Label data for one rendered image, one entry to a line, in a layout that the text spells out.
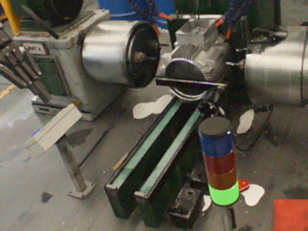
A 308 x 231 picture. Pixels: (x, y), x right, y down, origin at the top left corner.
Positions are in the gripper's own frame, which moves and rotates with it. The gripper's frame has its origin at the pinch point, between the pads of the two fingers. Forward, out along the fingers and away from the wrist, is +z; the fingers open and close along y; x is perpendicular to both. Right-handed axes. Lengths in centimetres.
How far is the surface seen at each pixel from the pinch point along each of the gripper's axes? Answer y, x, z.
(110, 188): -11.0, -10.9, 31.3
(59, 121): -3.9, -3.5, 9.5
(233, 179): -14, -51, 37
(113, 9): 181, 121, -18
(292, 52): 32, -55, 35
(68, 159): -5.9, 3.7, 20.1
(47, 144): -11.5, -3.4, 11.8
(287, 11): 338, 63, 94
